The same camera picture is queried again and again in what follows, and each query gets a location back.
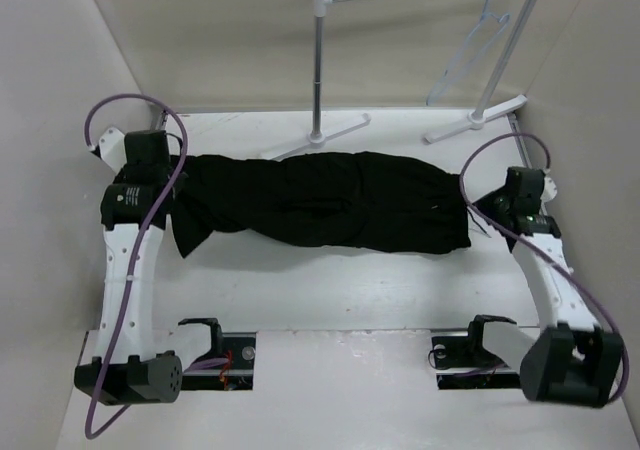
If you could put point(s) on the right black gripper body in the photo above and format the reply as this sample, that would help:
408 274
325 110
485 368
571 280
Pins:
494 203

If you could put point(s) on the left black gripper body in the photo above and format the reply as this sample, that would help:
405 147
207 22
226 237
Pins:
170 173

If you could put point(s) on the black trousers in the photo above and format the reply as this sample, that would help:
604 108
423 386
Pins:
367 200

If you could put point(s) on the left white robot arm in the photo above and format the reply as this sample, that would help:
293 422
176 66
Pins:
132 363

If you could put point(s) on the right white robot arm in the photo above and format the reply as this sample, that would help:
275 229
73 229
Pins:
573 360

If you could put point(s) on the white clothes rack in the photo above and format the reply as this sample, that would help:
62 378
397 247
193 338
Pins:
476 119

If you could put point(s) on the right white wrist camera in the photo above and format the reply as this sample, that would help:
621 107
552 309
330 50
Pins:
550 190

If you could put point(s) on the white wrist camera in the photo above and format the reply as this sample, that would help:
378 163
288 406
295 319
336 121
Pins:
550 190
110 149

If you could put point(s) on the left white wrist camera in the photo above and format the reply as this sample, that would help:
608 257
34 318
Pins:
110 149

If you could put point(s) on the right aluminium table rail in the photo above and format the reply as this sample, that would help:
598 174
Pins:
520 142

